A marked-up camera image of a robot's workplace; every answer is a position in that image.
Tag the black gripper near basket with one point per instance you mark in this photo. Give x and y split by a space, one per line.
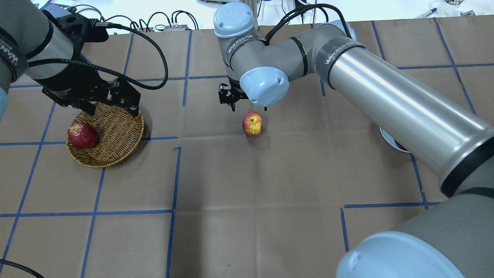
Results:
68 82

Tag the black gripper near plate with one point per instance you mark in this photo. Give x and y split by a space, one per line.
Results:
227 94

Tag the yellow-red apple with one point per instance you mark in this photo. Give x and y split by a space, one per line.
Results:
252 124

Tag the silver robot arm near plate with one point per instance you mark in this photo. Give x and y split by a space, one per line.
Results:
452 240

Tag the silver robot arm near basket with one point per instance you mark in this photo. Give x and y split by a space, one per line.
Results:
48 50

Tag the woven wicker basket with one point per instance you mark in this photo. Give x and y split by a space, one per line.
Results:
119 134

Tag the dark red apple in basket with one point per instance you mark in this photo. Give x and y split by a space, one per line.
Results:
82 135

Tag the white plate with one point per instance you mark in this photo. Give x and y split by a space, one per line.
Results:
389 139

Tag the red apple plate front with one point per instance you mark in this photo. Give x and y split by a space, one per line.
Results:
400 146

